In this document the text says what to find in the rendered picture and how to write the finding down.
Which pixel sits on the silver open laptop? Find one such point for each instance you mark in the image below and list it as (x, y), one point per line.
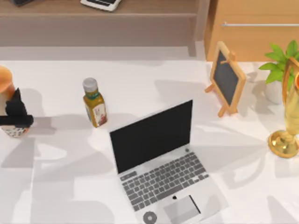
(158, 161)

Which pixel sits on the yellow bottle with grey cap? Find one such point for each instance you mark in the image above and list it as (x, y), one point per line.
(94, 106)

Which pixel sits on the wooden framed blackboard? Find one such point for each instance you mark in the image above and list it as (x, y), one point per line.
(225, 79)

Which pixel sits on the wooden open shelf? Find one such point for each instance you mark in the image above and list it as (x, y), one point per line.
(98, 25)

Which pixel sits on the white and black device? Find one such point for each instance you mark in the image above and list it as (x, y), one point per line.
(101, 3)

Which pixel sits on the wooden cupboard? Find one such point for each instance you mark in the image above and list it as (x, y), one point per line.
(252, 32)

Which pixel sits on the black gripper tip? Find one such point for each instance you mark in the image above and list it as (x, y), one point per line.
(14, 114)

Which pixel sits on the green plant in white pot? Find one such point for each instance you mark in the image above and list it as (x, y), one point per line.
(279, 65)

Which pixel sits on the gold trophy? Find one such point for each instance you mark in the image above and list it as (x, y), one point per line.
(290, 112)

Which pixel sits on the dark object on shelf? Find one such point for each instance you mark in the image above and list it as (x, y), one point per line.
(24, 2)

